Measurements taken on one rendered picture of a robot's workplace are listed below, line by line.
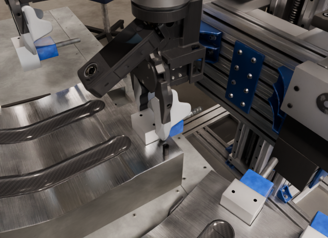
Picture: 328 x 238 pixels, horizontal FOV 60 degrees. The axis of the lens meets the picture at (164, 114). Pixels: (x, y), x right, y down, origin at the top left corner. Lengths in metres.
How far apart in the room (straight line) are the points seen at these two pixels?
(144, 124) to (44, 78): 0.42
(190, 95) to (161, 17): 1.65
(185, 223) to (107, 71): 0.23
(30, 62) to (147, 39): 0.34
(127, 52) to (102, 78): 0.04
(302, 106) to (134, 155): 0.28
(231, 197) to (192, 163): 0.15
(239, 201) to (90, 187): 0.21
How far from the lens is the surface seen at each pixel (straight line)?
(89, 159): 0.47
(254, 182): 0.46
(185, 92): 1.99
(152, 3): 0.33
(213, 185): 0.46
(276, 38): 0.66
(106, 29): 2.52
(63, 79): 0.79
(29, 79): 0.82
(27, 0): 0.60
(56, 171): 0.47
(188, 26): 0.38
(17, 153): 0.50
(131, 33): 0.37
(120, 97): 0.59
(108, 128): 0.49
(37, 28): 0.61
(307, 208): 1.30
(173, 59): 0.37
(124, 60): 0.36
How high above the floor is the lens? 1.24
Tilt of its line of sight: 43 degrees down
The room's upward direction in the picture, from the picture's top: straight up
